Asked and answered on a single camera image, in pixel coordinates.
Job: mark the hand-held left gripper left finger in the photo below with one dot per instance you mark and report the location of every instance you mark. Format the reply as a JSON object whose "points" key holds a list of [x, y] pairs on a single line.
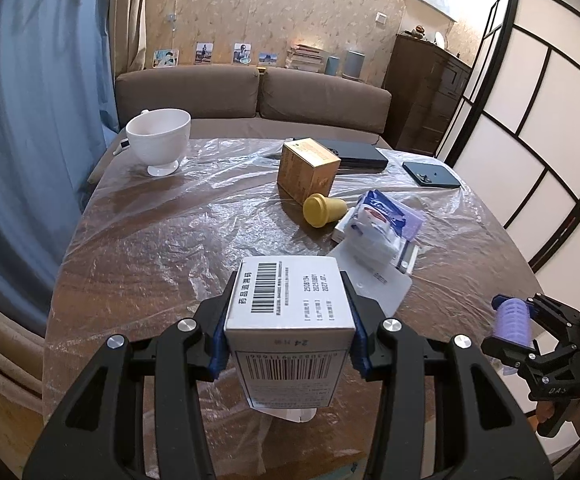
{"points": [[216, 360]]}

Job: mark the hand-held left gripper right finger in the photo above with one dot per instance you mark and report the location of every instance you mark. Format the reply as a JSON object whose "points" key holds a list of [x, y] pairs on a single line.
{"points": [[361, 355]]}

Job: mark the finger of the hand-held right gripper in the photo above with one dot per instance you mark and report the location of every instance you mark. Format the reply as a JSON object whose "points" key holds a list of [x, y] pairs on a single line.
{"points": [[505, 347], [555, 315]]}

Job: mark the purple hair roller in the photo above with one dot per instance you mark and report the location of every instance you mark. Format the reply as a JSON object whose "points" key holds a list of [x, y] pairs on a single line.
{"points": [[512, 322]]}

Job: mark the white medicine box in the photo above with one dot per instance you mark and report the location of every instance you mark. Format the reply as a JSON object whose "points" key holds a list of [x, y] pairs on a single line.
{"points": [[290, 300]]}

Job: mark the yellow plastic cup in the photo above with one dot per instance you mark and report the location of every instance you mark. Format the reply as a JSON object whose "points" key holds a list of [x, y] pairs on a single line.
{"points": [[320, 210]]}

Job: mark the brown cardboard box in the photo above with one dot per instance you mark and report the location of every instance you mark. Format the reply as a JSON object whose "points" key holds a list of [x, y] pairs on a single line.
{"points": [[305, 170]]}

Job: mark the white flat card pack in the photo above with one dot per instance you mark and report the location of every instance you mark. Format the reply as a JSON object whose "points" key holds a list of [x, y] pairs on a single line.
{"points": [[375, 285]]}

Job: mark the black framed sliding screen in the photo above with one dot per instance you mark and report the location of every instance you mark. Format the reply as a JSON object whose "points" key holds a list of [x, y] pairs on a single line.
{"points": [[520, 135]]}

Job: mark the dark blue smartphone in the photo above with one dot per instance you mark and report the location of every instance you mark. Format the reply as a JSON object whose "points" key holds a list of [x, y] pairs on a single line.
{"points": [[432, 175]]}

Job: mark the black laptop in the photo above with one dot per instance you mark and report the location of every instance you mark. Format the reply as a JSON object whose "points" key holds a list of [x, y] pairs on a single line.
{"points": [[360, 157]]}

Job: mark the beige curtain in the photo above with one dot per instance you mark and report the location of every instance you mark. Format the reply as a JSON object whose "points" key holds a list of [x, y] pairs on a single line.
{"points": [[0, 350], [127, 10]]}

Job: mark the small white device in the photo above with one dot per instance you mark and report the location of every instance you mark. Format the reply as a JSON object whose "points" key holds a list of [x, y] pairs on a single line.
{"points": [[121, 148]]}

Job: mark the white footed cup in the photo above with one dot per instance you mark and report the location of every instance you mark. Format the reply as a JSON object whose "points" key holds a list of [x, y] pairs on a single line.
{"points": [[157, 135]]}

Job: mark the brown sofa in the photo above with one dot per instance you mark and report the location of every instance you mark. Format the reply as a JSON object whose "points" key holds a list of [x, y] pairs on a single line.
{"points": [[320, 105]]}

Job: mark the dark wooden cabinet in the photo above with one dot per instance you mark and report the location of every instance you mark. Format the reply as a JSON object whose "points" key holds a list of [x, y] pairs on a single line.
{"points": [[420, 100]]}

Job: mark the grey speaker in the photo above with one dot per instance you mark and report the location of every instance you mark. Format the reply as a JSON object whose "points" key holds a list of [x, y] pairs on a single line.
{"points": [[354, 65]]}

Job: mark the small teal speaker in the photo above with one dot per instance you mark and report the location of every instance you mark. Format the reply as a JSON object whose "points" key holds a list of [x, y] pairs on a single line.
{"points": [[333, 66]]}

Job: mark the blue curtain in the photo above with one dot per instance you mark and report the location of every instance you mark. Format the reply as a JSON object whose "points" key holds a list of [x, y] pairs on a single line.
{"points": [[30, 135]]}

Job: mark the white decorative plate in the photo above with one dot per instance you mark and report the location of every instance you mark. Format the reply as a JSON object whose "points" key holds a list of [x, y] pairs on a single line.
{"points": [[439, 39]]}

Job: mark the stack of books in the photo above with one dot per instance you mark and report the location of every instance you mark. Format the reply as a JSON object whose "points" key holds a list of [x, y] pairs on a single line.
{"points": [[306, 59]]}

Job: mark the small landscape photo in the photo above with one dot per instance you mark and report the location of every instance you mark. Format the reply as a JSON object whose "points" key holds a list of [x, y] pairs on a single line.
{"points": [[268, 58]]}

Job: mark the wide photo card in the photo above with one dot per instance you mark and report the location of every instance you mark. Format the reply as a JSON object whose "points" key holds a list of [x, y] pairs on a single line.
{"points": [[166, 58]]}

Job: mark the small standing photo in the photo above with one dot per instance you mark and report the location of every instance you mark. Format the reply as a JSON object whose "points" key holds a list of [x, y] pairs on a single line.
{"points": [[204, 53], [242, 53]]}

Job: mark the small figurine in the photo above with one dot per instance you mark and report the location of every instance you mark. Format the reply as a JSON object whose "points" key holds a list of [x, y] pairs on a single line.
{"points": [[415, 33]]}

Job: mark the white wall hook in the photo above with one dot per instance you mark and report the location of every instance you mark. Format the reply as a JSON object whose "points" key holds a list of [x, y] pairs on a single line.
{"points": [[171, 21]]}

